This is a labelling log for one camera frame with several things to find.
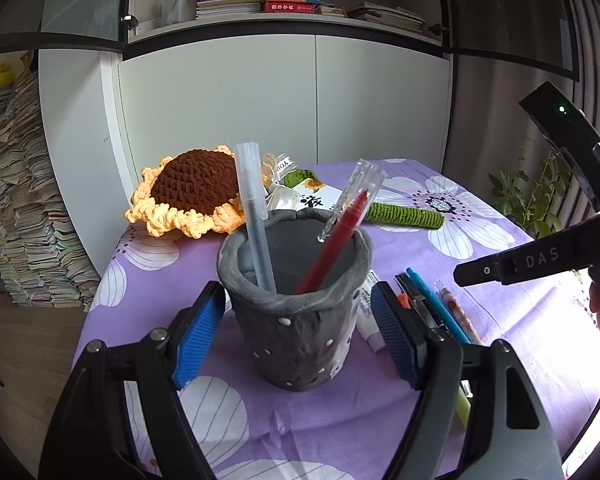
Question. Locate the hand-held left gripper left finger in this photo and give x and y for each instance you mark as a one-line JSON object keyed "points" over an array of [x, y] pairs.
{"points": [[200, 340]]}

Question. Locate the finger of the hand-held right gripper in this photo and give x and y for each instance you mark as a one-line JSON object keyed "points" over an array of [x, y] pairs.
{"points": [[535, 260]]}

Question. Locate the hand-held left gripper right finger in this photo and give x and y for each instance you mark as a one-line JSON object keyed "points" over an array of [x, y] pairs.
{"points": [[395, 340]]}

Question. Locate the orange marker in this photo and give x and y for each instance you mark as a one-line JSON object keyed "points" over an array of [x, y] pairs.
{"points": [[403, 301]]}

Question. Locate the white glue tube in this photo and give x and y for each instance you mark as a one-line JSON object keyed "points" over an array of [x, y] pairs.
{"points": [[367, 310]]}

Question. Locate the black utility knife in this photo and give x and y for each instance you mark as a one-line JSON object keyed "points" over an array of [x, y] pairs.
{"points": [[420, 305]]}

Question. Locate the blue pen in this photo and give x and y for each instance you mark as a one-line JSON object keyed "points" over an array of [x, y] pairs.
{"points": [[440, 305]]}

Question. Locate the grey clay pen holder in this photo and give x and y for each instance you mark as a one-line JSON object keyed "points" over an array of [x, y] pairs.
{"points": [[290, 340]]}

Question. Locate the yellow-green highlighter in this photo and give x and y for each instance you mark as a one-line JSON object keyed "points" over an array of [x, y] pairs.
{"points": [[463, 405]]}

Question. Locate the red pen with clear cap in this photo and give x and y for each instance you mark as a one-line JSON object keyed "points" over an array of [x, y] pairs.
{"points": [[340, 230]]}

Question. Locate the grey translucent pen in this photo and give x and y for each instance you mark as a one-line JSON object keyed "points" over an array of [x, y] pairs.
{"points": [[252, 200]]}

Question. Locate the green potted plant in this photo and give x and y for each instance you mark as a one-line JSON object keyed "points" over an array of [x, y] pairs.
{"points": [[525, 195]]}

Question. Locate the grey striped curtain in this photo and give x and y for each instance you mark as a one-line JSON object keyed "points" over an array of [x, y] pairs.
{"points": [[592, 60]]}

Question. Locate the purple floral tablecloth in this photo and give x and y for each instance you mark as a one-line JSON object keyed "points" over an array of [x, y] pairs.
{"points": [[260, 425]]}

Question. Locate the crochet sunflower with green stem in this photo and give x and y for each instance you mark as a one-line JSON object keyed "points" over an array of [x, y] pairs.
{"points": [[195, 180]]}

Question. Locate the sunflower print gift card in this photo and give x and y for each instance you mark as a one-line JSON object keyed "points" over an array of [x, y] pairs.
{"points": [[315, 199]]}

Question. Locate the metal door knob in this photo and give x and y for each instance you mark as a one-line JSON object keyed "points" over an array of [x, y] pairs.
{"points": [[435, 28], [128, 21]]}

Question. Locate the white satin ribbon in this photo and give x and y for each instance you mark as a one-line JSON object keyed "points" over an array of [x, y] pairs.
{"points": [[285, 164]]}

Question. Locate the stack of magazines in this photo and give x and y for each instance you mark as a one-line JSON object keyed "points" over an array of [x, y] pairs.
{"points": [[390, 16]]}

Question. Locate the tall stack of papers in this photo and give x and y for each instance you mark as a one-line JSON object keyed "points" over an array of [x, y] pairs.
{"points": [[25, 200]]}

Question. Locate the white cabinet with shelves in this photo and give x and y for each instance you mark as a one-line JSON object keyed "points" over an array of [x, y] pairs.
{"points": [[220, 100]]}

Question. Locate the red books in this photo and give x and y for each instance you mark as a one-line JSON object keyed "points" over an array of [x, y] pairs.
{"points": [[292, 4]]}

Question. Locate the white desk organiser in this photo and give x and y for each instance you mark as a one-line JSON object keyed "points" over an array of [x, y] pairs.
{"points": [[173, 7]]}

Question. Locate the stack of grey notebooks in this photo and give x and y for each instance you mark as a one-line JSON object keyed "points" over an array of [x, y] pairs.
{"points": [[230, 2]]}

